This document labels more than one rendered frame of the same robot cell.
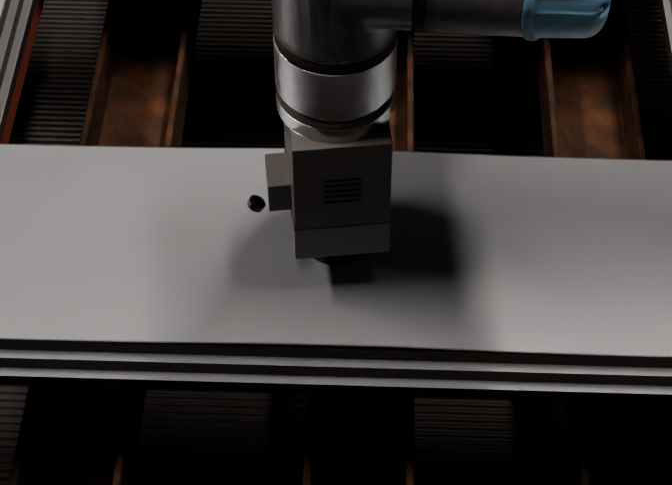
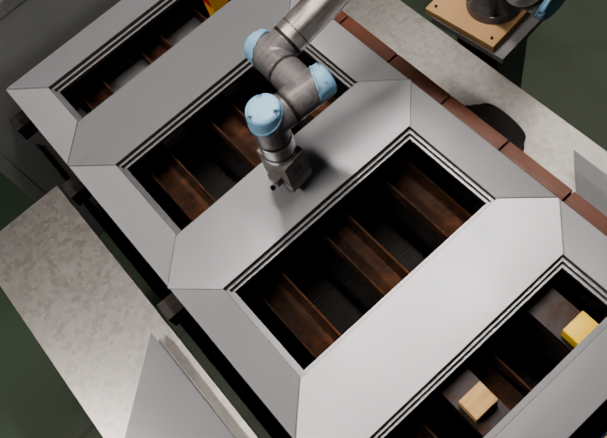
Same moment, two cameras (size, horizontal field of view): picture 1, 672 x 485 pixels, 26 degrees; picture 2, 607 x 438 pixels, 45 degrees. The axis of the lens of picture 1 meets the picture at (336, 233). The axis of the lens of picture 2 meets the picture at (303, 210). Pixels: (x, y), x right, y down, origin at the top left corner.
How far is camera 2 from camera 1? 0.75 m
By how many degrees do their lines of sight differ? 18
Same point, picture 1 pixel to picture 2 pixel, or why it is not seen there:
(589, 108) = not seen: hidden behind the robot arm
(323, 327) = (312, 201)
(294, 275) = (293, 196)
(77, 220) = (228, 228)
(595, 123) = not seen: hidden behind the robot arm
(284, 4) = (266, 142)
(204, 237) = (262, 205)
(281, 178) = (277, 177)
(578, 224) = (341, 126)
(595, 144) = not seen: hidden behind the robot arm
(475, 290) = (335, 163)
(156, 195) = (238, 206)
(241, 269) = (279, 205)
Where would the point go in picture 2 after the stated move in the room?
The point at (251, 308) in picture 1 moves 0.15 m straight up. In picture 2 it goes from (292, 212) to (277, 181)
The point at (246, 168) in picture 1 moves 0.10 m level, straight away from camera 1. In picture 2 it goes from (252, 180) to (222, 158)
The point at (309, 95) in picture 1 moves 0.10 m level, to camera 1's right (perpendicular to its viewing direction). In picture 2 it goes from (281, 155) to (316, 124)
